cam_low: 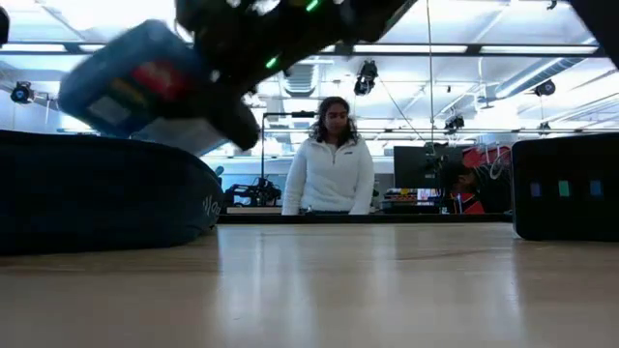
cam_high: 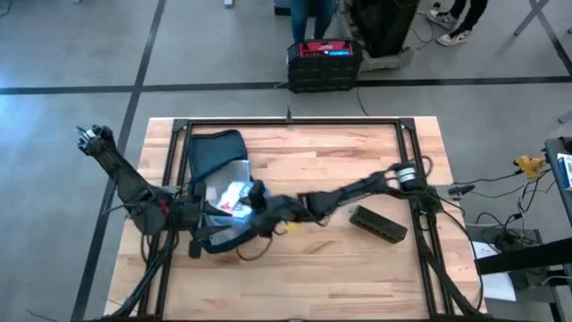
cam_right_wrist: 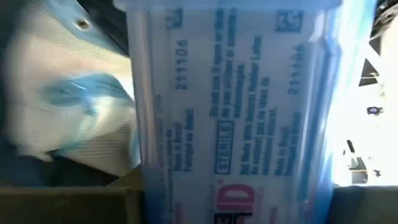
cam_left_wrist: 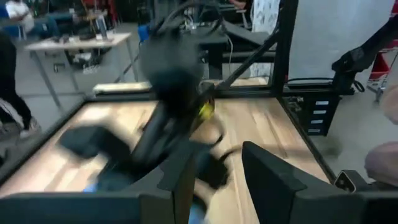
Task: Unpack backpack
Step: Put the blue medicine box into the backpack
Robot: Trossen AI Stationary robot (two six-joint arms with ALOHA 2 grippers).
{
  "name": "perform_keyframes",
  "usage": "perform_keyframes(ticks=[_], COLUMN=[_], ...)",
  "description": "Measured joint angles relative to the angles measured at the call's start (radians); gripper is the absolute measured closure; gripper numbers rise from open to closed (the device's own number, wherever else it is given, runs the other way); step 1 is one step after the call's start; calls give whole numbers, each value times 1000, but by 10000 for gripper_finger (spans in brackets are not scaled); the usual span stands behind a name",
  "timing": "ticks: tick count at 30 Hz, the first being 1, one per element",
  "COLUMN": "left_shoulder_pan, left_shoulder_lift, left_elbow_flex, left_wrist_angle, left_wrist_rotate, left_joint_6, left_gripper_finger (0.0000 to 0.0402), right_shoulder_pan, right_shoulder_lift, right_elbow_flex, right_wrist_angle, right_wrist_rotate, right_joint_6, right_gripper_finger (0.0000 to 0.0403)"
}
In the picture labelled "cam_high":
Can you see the blue white box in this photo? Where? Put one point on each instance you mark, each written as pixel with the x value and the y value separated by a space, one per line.
pixel 565 172

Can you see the grey metal table leg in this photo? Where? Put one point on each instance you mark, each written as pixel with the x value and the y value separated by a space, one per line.
pixel 529 18

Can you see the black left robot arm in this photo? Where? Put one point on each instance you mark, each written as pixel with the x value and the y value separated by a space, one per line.
pixel 125 179

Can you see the grey metal foot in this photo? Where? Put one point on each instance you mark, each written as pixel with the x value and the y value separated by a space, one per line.
pixel 566 117

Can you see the black network switch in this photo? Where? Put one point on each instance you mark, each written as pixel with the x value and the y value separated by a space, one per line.
pixel 380 223

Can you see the grey cardboard tray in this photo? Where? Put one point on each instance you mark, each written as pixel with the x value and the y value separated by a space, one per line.
pixel 389 62

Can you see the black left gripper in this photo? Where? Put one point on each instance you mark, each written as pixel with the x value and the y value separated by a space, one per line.
pixel 187 219

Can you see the white paper sheet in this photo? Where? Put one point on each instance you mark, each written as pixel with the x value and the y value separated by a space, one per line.
pixel 496 286

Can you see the person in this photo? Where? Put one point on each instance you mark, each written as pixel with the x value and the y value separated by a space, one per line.
pixel 301 18
pixel 469 13

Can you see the black metal bar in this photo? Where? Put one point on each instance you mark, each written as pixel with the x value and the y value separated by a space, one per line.
pixel 527 257

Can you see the red black power station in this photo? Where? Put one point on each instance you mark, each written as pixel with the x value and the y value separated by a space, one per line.
pixel 324 71

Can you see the black box on floor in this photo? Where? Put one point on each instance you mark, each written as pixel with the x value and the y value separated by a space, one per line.
pixel 282 6

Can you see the yellow connector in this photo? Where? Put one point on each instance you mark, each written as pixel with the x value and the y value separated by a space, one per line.
pixel 529 165

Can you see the navy blue backpack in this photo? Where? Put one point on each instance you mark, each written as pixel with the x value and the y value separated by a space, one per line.
pixel 214 147

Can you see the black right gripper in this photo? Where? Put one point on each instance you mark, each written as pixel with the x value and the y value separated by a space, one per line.
pixel 286 212

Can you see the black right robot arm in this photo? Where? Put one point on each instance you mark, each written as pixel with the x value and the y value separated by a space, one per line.
pixel 348 197

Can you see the grey equipment box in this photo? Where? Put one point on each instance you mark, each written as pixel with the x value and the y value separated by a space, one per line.
pixel 529 234

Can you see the large black case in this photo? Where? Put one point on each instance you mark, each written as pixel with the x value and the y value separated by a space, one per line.
pixel 384 22

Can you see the clear blue-edged zip pouch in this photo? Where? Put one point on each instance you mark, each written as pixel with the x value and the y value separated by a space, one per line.
pixel 228 172

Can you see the black plug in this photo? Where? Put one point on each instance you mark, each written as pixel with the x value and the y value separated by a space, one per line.
pixel 460 190

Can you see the black aluminium table frame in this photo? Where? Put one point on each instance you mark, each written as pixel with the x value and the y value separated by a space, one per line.
pixel 290 121

